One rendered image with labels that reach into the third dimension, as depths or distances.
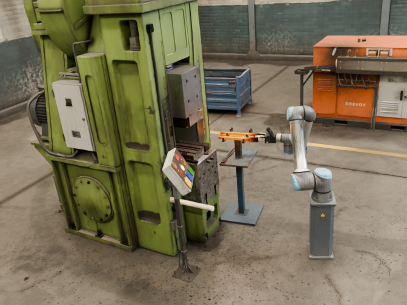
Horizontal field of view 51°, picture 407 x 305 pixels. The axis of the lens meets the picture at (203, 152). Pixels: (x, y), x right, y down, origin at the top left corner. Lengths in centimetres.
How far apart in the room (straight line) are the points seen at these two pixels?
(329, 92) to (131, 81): 410
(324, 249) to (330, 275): 25
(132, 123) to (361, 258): 243
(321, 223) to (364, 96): 341
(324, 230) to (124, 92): 216
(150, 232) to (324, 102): 398
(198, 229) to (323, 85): 366
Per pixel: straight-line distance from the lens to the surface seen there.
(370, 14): 1086
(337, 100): 711
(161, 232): 418
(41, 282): 443
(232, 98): 763
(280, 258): 418
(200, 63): 418
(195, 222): 427
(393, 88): 690
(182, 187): 336
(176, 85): 367
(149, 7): 340
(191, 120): 380
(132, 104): 376
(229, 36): 1204
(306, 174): 374
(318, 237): 405
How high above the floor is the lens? 262
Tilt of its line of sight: 24 degrees down
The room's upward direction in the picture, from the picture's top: 6 degrees counter-clockwise
